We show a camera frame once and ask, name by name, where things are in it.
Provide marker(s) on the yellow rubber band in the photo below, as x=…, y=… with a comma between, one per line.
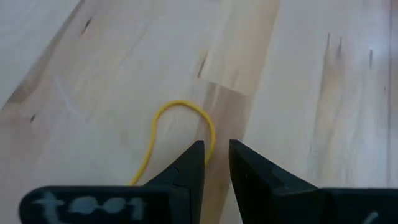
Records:
x=182, y=102

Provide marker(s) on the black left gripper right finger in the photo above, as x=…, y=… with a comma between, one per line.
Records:
x=264, y=193

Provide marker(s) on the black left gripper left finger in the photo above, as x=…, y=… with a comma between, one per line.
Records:
x=189, y=174

